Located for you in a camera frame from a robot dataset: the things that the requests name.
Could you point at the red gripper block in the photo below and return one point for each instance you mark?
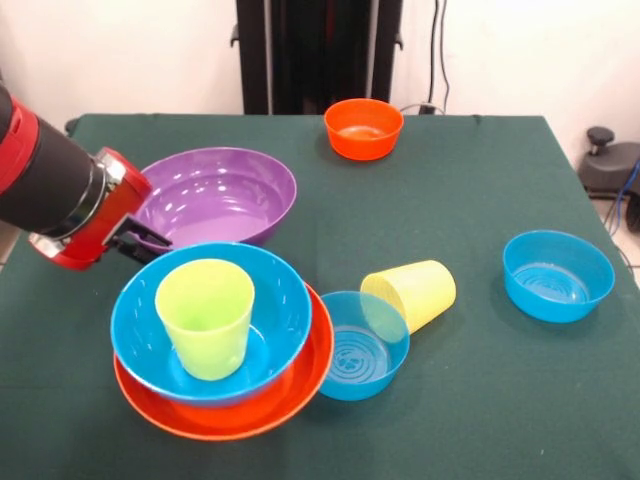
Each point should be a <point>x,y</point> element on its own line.
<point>110,220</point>

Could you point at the purple bowl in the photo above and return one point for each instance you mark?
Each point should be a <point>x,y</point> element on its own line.
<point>225,200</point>

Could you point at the green cup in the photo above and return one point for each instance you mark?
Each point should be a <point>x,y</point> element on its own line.
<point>210,335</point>

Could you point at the large deep blue bowl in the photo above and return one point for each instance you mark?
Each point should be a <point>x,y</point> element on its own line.
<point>285,310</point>

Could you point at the large orange bowl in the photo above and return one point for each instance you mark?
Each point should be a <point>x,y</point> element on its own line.
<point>225,422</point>

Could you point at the yellow cup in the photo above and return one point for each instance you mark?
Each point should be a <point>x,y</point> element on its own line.
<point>425,290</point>

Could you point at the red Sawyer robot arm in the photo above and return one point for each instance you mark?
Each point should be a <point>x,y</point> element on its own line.
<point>45,170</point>

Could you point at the small red-orange bowl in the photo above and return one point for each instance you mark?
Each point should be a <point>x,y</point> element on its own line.
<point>362,142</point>

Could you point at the dark green table cloth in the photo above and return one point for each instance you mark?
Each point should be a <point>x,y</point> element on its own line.
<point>450,175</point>

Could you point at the black pedestal foot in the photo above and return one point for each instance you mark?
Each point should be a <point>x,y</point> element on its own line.
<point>610,170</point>

